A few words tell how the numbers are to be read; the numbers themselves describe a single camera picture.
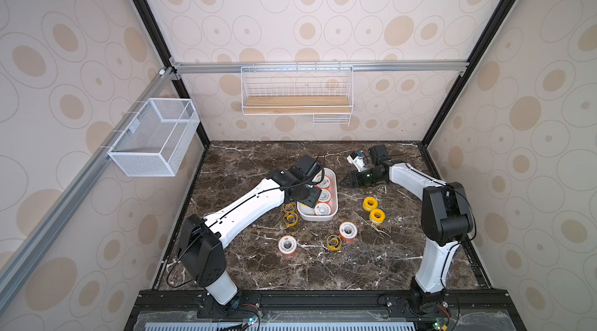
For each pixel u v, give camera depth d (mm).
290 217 922
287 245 861
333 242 859
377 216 921
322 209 946
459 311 697
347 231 894
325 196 972
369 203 965
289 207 955
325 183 1022
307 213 928
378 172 747
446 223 516
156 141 1077
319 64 919
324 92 993
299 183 549
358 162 894
